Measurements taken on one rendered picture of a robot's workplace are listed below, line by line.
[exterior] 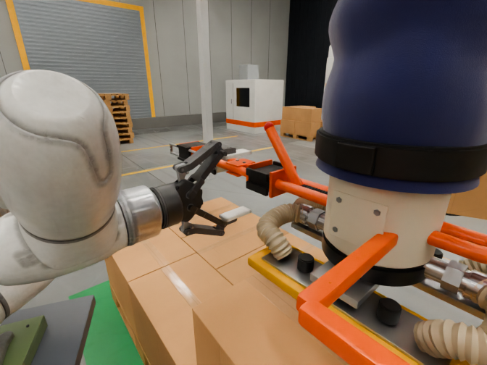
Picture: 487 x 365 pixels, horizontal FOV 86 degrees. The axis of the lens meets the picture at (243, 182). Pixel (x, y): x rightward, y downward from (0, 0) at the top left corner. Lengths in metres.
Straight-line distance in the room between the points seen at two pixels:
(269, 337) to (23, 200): 0.54
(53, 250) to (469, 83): 0.49
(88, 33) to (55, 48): 1.07
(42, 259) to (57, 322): 0.75
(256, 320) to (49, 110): 0.59
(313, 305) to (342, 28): 0.32
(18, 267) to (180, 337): 0.88
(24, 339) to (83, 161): 0.86
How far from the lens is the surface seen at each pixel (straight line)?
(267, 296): 0.75
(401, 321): 0.46
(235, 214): 0.58
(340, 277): 0.31
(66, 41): 10.24
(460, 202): 2.36
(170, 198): 0.45
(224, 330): 0.68
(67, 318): 1.13
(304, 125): 7.89
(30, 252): 0.40
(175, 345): 1.20
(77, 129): 0.25
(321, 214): 0.55
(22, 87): 0.27
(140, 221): 0.43
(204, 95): 4.23
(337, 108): 0.38
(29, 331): 1.09
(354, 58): 0.38
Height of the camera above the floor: 1.47
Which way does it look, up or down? 20 degrees down
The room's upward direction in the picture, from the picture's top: straight up
